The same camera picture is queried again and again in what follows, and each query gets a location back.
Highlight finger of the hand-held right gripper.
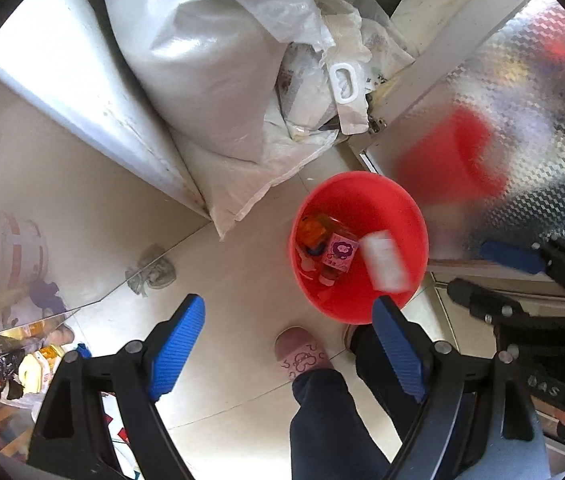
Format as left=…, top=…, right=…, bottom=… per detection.
left=480, top=240, right=565, bottom=286
left=447, top=278, right=565, bottom=330

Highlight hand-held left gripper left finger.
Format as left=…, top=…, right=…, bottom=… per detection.
left=27, top=293, right=206, bottom=480

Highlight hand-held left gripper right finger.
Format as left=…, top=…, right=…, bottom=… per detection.
left=371, top=294, right=551, bottom=480

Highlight white packet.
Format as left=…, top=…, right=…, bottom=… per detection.
left=360, top=230, right=411, bottom=292

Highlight small pink label bottle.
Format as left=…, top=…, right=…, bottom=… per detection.
left=319, top=232, right=361, bottom=286

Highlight red plastic bucket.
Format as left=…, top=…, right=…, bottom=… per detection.
left=287, top=171, right=429, bottom=325

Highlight grey floor rag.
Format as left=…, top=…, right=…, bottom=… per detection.
left=125, top=244, right=178, bottom=297

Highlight pink slipper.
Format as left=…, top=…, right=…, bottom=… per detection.
left=275, top=326, right=334, bottom=385

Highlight patterned glass cabinet door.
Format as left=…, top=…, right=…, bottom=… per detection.
left=360, top=0, right=565, bottom=273

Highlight flat white woven sack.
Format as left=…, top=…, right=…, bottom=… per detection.
left=172, top=125, right=339, bottom=241

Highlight white bucket red stripes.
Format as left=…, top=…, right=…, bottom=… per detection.
left=0, top=210, right=50, bottom=306

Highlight large white woven sack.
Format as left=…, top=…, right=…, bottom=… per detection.
left=97, top=0, right=336, bottom=161

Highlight white plastic handle bag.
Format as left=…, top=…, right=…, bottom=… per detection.
left=282, top=0, right=416, bottom=137

